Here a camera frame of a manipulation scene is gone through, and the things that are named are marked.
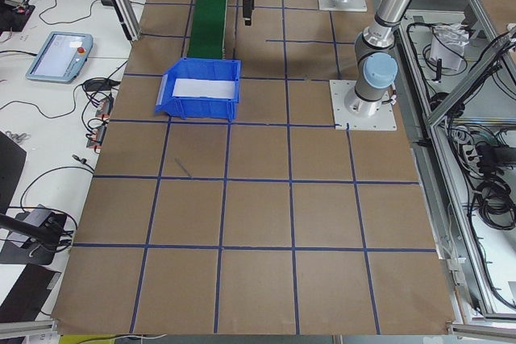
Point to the green conveyor belt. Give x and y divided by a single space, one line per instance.
208 29

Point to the teach pendant near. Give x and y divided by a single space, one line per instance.
61 58

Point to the white foam pad left bin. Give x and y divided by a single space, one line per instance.
186 87

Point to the blue bin left side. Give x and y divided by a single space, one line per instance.
199 107

